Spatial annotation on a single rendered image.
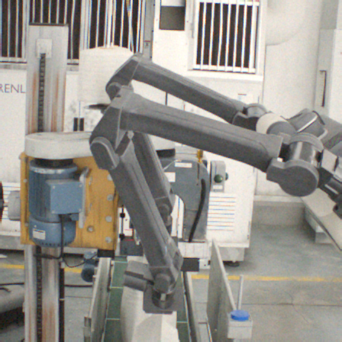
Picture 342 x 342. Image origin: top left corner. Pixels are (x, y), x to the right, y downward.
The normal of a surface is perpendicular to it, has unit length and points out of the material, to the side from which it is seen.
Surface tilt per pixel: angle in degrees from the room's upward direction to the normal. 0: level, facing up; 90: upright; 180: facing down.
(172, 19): 44
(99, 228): 90
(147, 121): 117
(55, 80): 90
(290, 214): 90
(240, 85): 90
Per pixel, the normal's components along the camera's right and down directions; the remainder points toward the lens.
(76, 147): 0.65, 0.19
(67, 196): 0.45, 0.21
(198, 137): -0.27, 0.58
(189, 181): 0.03, 0.21
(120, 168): -0.18, 0.75
